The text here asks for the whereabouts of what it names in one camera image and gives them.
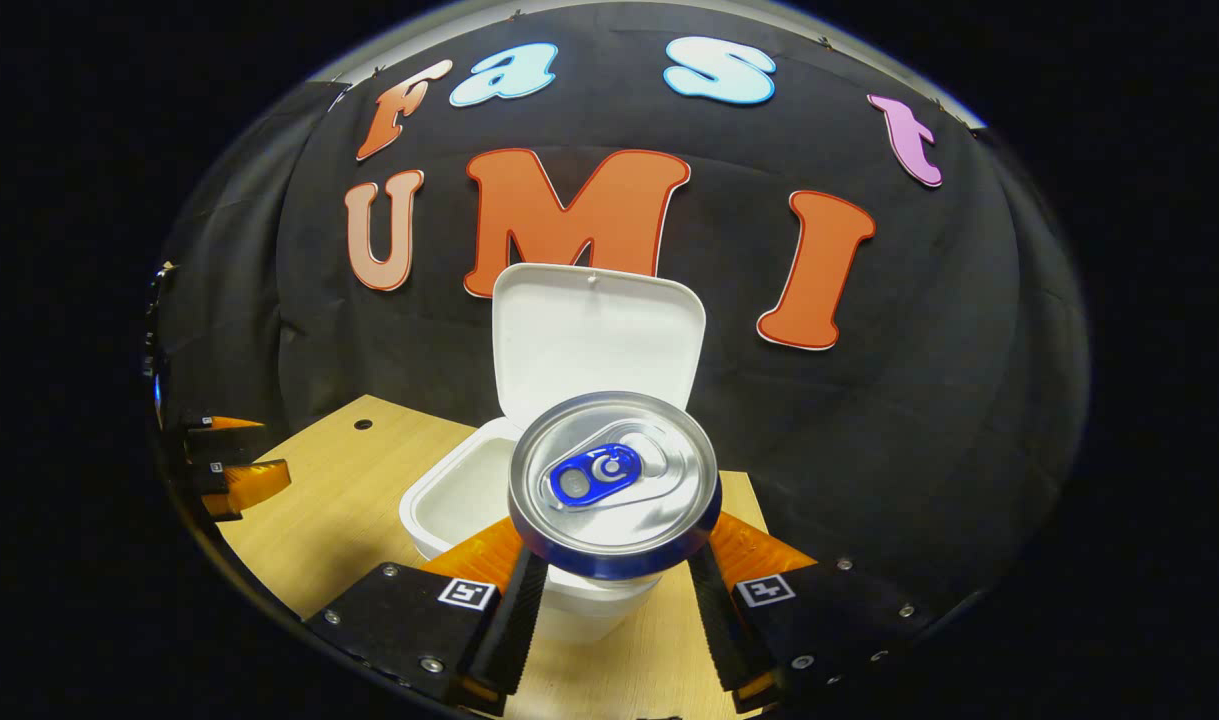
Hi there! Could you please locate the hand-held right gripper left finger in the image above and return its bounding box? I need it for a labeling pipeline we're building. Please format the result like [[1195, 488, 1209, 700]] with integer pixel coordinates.
[[304, 515, 550, 716]]

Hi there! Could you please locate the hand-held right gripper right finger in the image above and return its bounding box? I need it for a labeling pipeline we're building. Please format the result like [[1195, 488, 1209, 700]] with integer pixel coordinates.
[[687, 510, 935, 713]]

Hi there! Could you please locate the blue pop can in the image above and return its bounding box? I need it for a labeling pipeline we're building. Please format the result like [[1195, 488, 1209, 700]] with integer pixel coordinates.
[[507, 390, 722, 583]]

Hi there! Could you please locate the white desktop garbage bin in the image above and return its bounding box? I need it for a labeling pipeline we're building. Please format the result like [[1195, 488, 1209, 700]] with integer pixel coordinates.
[[399, 262, 708, 646]]

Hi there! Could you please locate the wooden desktop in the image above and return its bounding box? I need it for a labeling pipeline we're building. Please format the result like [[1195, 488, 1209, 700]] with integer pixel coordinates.
[[217, 394, 770, 720]]

